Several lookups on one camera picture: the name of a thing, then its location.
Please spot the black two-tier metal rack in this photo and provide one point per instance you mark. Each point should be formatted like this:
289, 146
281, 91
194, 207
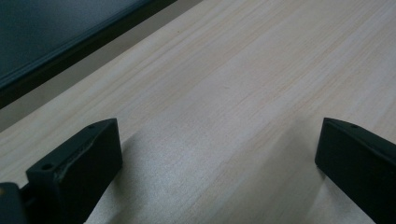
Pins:
46, 37

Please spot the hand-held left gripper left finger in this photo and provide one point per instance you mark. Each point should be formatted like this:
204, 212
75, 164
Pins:
81, 174

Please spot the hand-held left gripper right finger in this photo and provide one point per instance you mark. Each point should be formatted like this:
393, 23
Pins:
358, 165

